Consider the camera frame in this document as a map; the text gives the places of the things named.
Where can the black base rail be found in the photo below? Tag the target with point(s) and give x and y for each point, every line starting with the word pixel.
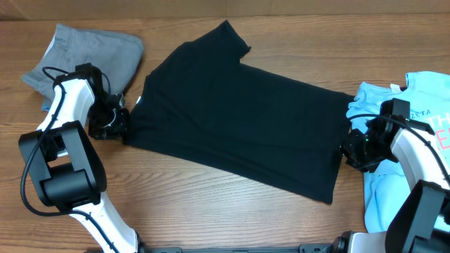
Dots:
pixel 303 248

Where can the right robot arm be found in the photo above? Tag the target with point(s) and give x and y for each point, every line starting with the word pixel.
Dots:
pixel 392 135

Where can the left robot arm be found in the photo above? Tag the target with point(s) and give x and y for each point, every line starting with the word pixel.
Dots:
pixel 63 174

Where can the folded grey shorts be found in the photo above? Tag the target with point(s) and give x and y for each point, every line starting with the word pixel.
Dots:
pixel 116 54

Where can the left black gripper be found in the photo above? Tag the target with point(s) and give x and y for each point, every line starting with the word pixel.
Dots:
pixel 117 133

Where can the light blue printed t-shirt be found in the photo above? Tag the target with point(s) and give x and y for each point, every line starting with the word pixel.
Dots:
pixel 386 189

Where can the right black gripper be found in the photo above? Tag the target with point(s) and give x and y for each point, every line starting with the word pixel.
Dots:
pixel 348 150

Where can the black t-shirt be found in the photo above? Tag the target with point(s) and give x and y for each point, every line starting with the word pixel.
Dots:
pixel 203 105

